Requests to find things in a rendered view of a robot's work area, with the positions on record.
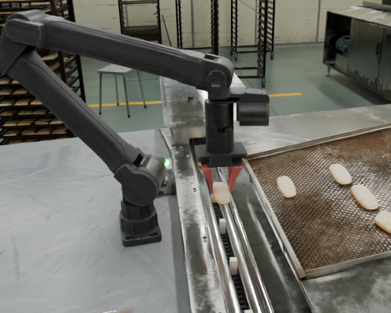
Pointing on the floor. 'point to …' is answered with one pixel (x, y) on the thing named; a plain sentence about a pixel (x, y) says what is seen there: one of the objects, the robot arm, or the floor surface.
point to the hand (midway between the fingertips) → (221, 188)
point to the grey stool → (116, 82)
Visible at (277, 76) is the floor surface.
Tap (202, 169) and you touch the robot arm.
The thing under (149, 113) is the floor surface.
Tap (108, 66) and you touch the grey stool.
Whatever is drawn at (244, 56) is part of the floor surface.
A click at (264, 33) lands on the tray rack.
